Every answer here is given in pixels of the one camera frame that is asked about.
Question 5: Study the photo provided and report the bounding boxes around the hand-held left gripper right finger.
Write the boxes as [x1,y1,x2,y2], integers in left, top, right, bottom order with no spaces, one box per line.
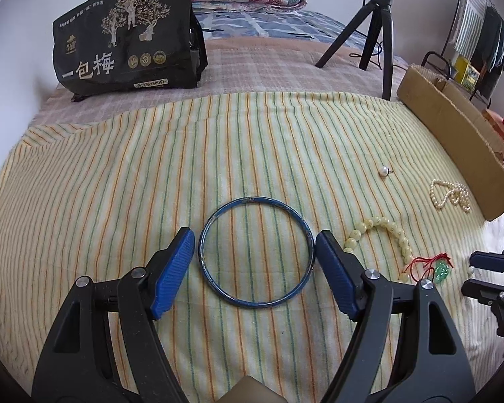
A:
[314,230,475,403]

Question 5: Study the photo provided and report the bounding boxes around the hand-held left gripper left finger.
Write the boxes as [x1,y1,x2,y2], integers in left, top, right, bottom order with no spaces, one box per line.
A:
[31,227,195,403]

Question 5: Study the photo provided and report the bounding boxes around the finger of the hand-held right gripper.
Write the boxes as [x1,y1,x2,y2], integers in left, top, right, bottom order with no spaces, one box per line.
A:
[461,278,504,339]
[469,239,504,277]

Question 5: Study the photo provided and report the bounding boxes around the blue bangle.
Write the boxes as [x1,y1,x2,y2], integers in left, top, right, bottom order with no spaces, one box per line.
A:
[198,196,316,308]

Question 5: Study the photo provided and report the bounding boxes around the striped yellow blanket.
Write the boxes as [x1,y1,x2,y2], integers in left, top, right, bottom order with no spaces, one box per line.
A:
[0,91,504,403]

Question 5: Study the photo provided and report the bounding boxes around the brown cardboard box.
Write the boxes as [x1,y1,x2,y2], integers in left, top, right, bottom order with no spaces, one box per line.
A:
[397,64,504,222]

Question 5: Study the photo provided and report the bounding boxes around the yellow green box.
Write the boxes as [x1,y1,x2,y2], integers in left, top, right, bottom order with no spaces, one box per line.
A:
[454,56,480,91]

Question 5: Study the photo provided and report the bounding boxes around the dark hanging clothes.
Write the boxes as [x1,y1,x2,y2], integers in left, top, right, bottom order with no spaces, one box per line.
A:
[474,3,504,74]

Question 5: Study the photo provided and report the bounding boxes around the checkered beige blanket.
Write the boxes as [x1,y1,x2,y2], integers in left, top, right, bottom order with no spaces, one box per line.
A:
[37,36,413,127]

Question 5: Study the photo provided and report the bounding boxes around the black printed bag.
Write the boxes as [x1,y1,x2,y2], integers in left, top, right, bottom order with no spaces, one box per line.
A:
[52,0,208,102]

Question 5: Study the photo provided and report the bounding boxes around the striped hanging cloth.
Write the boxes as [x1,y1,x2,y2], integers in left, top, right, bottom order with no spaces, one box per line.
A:
[454,0,489,53]

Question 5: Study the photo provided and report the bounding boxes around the black metal clothes rack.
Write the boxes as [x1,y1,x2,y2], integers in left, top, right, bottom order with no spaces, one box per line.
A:
[444,0,504,110]

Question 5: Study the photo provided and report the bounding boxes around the blue patterned bedsheet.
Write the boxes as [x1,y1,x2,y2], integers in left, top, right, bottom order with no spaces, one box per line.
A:
[193,7,358,42]

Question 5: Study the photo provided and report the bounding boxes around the black tripod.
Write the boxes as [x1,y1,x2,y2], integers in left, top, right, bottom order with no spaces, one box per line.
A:
[314,0,396,102]

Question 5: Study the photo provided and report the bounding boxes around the green pendant with red cord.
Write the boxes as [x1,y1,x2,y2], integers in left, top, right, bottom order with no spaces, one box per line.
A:
[404,253,455,283]

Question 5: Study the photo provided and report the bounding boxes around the pale green bead bracelet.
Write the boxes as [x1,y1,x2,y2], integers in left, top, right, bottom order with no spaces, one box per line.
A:
[343,216,412,283]

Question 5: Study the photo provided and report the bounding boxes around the white pearl necklace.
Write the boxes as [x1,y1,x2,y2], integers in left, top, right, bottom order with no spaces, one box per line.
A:
[430,179,472,211]

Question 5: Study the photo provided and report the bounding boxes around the black cable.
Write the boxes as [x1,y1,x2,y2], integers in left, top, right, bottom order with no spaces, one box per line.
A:
[348,49,409,73]

